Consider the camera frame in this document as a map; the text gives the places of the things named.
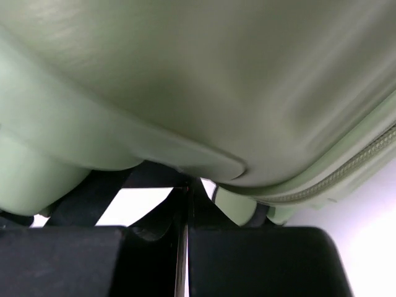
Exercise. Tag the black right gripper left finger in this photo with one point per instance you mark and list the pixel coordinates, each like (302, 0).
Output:
(145, 259)

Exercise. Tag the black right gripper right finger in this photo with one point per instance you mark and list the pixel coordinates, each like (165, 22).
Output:
(225, 259)

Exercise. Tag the green suitcase blue lining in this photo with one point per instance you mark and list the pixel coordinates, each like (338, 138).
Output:
(289, 103)

